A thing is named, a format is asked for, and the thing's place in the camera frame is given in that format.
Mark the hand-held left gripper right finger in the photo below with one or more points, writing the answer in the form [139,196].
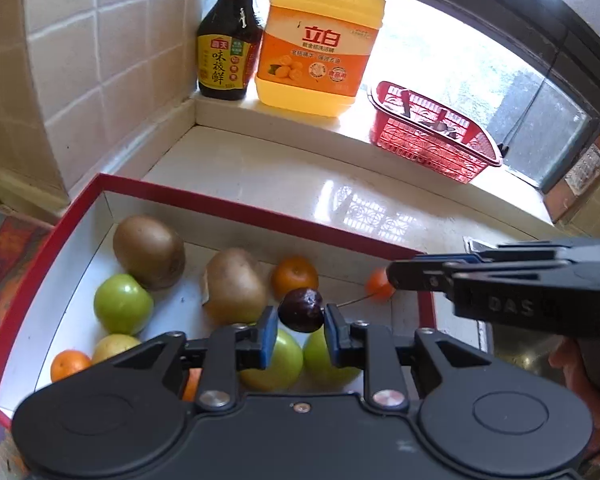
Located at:
[334,337]

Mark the yellow round fruit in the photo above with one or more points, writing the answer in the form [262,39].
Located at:
[112,347]

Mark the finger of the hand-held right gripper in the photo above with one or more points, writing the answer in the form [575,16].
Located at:
[420,276]
[520,254]

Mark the orange mandarin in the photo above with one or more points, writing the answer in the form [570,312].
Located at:
[295,275]
[69,365]
[191,385]

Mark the red plastic basket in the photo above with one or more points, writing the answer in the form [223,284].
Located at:
[430,155]

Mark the dark soy sauce bottle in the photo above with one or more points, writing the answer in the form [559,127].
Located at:
[225,70]

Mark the dark utensil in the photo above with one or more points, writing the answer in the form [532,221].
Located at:
[405,102]
[437,127]

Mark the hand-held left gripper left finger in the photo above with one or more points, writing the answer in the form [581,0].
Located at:
[267,337]

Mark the yellow detergent jug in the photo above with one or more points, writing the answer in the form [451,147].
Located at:
[310,60]

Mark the green apple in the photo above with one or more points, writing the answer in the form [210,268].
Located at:
[122,305]
[315,355]
[280,367]

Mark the red-rimmed white box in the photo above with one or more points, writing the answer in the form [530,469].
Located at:
[80,260]

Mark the dark window frame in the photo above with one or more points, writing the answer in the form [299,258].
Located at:
[555,20]

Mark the person's right hand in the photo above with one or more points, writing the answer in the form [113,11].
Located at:
[575,370]

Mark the small orange kumquat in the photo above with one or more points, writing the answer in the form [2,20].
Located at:
[377,285]

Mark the colourful printed box lid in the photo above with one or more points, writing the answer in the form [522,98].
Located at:
[10,255]

